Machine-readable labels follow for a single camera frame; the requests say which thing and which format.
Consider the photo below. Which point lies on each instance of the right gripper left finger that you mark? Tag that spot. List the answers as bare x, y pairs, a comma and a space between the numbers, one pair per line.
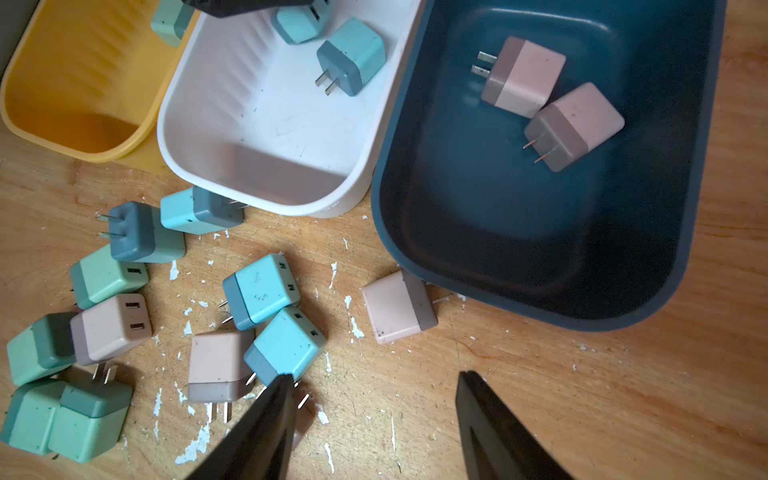
259, 446

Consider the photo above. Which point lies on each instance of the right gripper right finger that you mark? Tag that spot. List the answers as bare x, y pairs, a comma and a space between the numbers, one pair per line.
495, 444

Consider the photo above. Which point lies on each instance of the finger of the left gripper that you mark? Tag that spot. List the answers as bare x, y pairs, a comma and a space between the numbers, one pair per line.
227, 8

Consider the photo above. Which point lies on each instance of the green plug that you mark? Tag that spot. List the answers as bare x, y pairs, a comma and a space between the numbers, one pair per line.
89, 419
29, 419
43, 349
98, 277
170, 21

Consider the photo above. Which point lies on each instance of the blue plug top pile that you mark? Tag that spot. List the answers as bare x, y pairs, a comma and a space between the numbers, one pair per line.
299, 24

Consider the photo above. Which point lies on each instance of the blue plug pile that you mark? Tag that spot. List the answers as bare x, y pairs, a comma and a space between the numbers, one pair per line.
288, 345
259, 291
299, 24

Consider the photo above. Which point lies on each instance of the white storage bin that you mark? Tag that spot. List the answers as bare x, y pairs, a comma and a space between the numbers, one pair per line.
244, 116

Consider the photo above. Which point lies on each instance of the yellow storage bin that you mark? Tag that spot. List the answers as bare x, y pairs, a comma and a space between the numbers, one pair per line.
87, 80

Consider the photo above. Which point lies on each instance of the dark teal storage bin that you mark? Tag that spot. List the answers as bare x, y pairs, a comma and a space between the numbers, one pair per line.
484, 202

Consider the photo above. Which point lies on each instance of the pink plug front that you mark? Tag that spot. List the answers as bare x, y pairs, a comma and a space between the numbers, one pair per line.
305, 413

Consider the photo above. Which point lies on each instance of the pink plug centre pile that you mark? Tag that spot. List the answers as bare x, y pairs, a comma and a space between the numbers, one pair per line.
218, 374

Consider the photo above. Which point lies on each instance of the pink plug pile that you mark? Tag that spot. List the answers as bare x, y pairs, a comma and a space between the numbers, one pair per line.
110, 329
218, 374

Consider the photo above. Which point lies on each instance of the blue plug centre pile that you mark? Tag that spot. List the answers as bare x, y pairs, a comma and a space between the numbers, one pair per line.
288, 345

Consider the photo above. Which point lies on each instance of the blue plug upper pile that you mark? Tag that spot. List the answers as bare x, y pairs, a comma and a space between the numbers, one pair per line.
259, 291

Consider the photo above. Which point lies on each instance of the pink plug left pile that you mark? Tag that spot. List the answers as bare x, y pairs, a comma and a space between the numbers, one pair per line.
110, 329

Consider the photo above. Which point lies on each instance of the teal plug near white bin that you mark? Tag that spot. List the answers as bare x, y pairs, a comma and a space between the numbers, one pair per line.
198, 211

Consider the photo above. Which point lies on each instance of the teal plug beside bin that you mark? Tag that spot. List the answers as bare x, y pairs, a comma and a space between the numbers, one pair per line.
137, 235

